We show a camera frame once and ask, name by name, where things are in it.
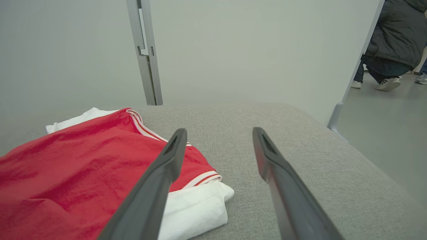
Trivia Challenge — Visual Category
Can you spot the red jersey with white trim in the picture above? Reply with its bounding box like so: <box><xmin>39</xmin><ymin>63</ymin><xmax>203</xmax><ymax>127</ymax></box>
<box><xmin>0</xmin><ymin>107</ymin><xmax>235</xmax><ymax>240</ymax></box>

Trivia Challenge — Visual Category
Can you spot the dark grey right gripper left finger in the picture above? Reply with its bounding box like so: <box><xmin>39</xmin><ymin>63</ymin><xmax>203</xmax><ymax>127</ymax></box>
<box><xmin>98</xmin><ymin>128</ymin><xmax>188</xmax><ymax>240</ymax></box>

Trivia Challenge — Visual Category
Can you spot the person in dark jacket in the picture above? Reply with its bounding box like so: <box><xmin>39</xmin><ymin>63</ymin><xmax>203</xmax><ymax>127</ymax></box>
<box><xmin>350</xmin><ymin>0</ymin><xmax>427</xmax><ymax>92</ymax></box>

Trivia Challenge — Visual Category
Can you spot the grey partition end post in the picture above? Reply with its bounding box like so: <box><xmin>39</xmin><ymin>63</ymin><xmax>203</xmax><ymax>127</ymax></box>
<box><xmin>327</xmin><ymin>0</ymin><xmax>387</xmax><ymax>131</ymax></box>

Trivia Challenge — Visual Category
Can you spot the person leg in jeans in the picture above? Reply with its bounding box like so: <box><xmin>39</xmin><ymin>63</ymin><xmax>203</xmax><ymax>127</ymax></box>
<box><xmin>415</xmin><ymin>57</ymin><xmax>427</xmax><ymax>85</ymax></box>

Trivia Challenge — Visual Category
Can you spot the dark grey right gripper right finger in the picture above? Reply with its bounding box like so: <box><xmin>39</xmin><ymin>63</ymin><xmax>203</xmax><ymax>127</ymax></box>
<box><xmin>252</xmin><ymin>126</ymin><xmax>344</xmax><ymax>240</ymax></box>

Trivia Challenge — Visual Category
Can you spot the grey metal partition post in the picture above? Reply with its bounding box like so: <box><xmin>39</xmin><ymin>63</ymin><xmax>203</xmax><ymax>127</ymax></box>
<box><xmin>126</xmin><ymin>0</ymin><xmax>163</xmax><ymax>106</ymax></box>

